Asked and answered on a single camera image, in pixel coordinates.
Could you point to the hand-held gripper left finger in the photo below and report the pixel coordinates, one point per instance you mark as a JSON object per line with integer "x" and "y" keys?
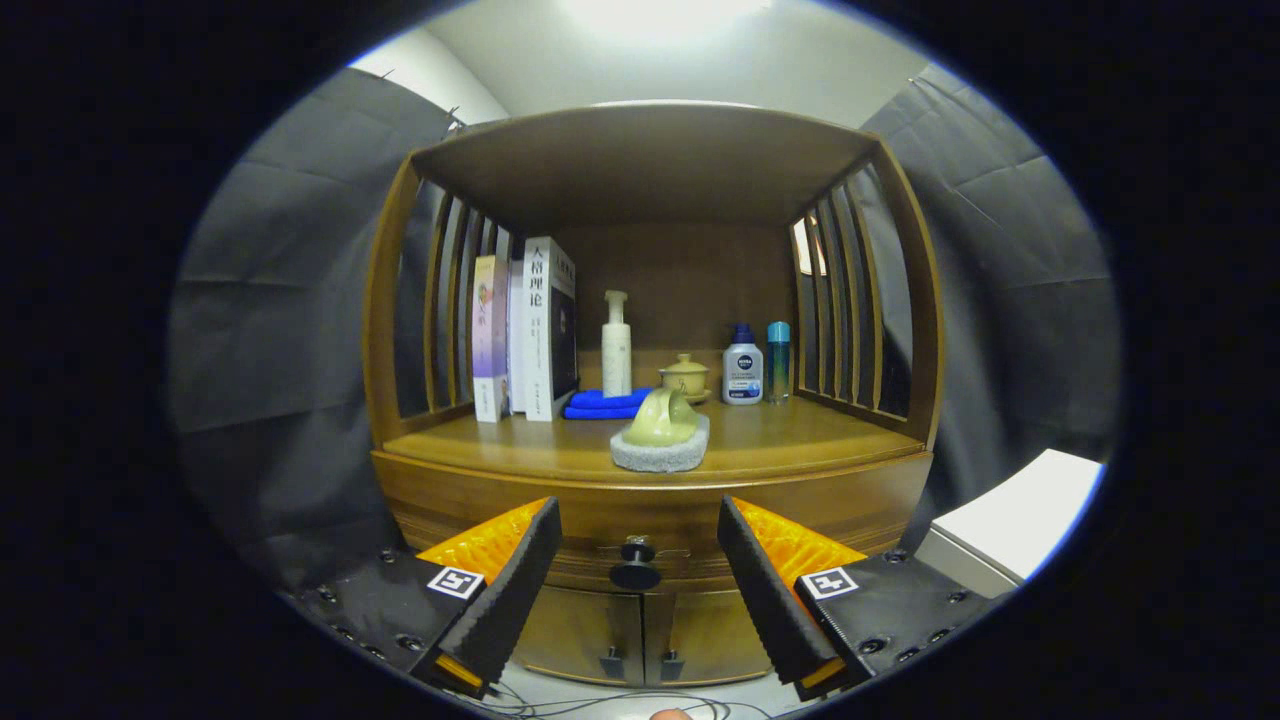
{"x": 515, "y": 590}

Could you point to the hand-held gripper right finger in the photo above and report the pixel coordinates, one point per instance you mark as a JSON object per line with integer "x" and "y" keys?
{"x": 765, "y": 590}

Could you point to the wooden drawer with black knob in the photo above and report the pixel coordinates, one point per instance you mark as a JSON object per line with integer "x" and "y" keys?
{"x": 640, "y": 510}

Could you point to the wooden cabinet door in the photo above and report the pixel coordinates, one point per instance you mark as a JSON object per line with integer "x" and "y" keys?
{"x": 710, "y": 635}
{"x": 580, "y": 630}

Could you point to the wooden countertop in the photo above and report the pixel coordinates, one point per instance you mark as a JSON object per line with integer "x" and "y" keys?
{"x": 800, "y": 440}

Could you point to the brown wooden cabinet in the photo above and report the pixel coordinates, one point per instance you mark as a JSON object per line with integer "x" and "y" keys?
{"x": 640, "y": 160}

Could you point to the blue folded towel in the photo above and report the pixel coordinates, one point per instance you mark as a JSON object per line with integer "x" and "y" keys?
{"x": 595, "y": 405}

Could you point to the white bottle with blue cap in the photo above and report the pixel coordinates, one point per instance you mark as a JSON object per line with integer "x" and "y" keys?
{"x": 742, "y": 375}

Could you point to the teal slim bottle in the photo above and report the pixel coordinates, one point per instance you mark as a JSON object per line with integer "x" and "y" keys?
{"x": 778, "y": 365}

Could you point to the yellow lidded teacup with saucer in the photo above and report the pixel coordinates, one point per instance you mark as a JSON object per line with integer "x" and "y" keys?
{"x": 686, "y": 375}

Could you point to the thin white book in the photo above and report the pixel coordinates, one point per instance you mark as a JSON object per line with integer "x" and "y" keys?
{"x": 516, "y": 340}

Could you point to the thick white book dark cover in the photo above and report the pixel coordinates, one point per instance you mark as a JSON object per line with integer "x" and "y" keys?
{"x": 537, "y": 340}

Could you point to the white pump bottle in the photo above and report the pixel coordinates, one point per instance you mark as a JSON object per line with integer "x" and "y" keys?
{"x": 616, "y": 360}

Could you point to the purple book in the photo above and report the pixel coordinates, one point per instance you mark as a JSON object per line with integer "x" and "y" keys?
{"x": 489, "y": 340}

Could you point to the white box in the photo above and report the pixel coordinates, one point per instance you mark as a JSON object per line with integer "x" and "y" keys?
{"x": 1020, "y": 510}

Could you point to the ceiling light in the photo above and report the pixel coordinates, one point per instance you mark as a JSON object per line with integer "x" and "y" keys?
{"x": 665, "y": 15}

